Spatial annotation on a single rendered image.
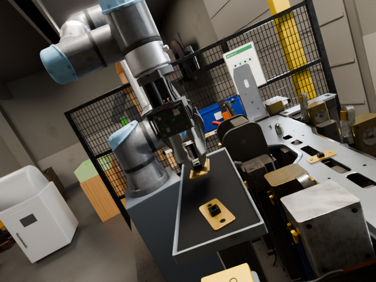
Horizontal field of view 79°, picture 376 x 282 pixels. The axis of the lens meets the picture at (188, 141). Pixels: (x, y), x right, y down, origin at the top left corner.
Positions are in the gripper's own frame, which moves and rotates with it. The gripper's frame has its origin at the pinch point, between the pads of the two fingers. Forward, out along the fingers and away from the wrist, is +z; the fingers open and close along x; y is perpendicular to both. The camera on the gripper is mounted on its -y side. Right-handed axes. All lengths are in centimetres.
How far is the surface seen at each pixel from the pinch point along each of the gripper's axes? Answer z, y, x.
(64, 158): 37, -541, -463
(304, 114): 20, -65, 44
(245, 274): 5.8, 25.0, 4.9
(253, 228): 5.4, 18.6, 7.2
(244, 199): 5.8, 10.5, 7.1
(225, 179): 5.8, 1.0, 4.4
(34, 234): 82, -190, -277
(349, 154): 21.7, -20.7, 38.3
